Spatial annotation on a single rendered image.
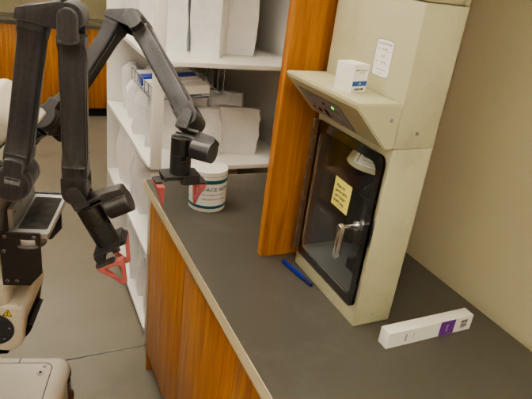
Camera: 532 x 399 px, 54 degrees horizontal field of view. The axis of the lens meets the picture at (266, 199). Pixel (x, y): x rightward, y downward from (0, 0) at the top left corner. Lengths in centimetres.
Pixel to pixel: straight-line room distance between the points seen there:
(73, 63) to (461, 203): 111
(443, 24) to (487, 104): 46
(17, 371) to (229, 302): 106
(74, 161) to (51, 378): 111
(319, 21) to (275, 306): 74
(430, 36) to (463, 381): 76
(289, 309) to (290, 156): 42
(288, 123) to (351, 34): 30
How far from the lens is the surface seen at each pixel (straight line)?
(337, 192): 133
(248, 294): 141
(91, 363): 262
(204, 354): 163
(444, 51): 117
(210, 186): 178
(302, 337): 130
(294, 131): 146
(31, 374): 219
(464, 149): 162
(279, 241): 159
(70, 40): 114
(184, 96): 146
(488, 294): 161
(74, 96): 120
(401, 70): 115
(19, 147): 125
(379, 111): 111
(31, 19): 117
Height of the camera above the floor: 173
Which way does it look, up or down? 24 degrees down
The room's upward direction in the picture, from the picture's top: 8 degrees clockwise
